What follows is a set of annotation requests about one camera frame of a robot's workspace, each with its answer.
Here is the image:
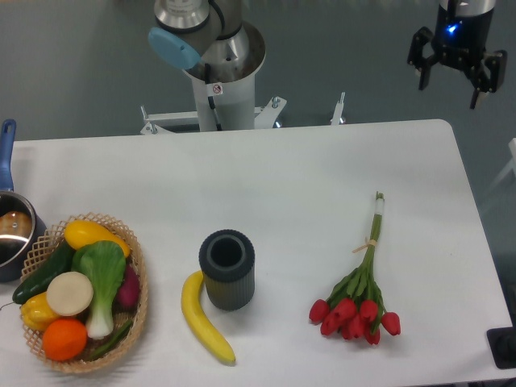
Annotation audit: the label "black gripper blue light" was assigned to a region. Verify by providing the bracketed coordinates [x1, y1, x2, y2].
[406, 1, 507, 109]

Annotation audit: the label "red tulip bouquet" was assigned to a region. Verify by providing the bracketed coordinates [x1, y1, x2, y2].
[308, 192, 402, 345]

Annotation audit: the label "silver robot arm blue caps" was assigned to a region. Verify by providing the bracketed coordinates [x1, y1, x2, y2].
[148, 1, 508, 108]

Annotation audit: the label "white object at right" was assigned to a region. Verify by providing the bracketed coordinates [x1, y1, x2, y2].
[481, 138, 515, 200]

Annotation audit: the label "black device at edge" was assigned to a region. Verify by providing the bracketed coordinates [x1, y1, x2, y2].
[486, 327, 515, 369]

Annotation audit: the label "dark grey ribbed vase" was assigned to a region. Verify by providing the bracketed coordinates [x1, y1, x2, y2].
[198, 229, 256, 311]

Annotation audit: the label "yellow banana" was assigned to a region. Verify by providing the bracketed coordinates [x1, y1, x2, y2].
[181, 271, 236, 366]

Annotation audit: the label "purple red onion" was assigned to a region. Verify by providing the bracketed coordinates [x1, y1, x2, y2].
[115, 265, 139, 309]

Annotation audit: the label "green bok choy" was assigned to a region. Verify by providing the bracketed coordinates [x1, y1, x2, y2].
[72, 241, 126, 340]

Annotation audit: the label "yellow squash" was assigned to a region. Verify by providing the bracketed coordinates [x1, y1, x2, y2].
[64, 220, 131, 258]

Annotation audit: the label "green bean pod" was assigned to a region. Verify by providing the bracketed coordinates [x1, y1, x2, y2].
[85, 320, 133, 361]

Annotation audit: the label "woven wicker basket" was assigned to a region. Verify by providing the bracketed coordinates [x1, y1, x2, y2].
[21, 213, 148, 374]

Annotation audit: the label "dark green cucumber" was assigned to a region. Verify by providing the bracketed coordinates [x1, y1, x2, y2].
[12, 241, 75, 305]

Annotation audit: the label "beige round disc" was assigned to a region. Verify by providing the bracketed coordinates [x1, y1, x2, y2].
[46, 272, 94, 317]

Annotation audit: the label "orange fruit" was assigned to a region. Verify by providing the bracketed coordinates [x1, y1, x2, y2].
[43, 318, 88, 361]

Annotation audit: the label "yellow bell pepper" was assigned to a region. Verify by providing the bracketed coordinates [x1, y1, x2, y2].
[20, 292, 60, 331]

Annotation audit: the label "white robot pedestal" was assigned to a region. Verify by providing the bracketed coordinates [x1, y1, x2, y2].
[185, 72, 255, 132]

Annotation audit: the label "blue handled saucepan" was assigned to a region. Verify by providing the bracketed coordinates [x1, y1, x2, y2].
[1, 119, 46, 283]

